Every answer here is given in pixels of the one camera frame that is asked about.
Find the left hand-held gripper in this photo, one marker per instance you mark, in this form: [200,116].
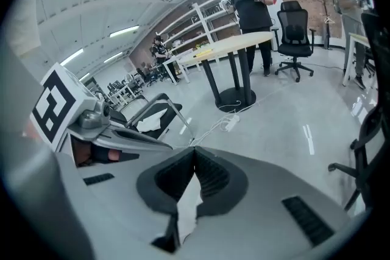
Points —
[61,100]

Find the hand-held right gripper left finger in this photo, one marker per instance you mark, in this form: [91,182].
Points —
[115,207]

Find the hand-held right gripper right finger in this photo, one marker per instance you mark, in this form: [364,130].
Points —
[259,191]

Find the person's left hand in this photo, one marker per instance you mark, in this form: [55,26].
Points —
[81,153]

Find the row of black office chairs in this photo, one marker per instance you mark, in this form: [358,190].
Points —
[125,88]

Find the white power strip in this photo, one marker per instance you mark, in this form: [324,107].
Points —
[232,122]

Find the ceiling light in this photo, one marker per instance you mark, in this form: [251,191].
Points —
[71,57]
[124,31]
[112,57]

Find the white desk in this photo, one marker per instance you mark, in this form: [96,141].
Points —
[179,65]
[353,48]

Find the yellow item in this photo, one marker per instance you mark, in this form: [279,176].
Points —
[202,53]

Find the white shelf rack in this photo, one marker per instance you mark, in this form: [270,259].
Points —
[198,21]

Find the round beige table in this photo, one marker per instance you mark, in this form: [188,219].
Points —
[231,42]

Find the black mesh office chair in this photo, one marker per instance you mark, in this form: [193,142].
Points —
[295,36]

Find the dark coat rack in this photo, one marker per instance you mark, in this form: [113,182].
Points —
[326,21]

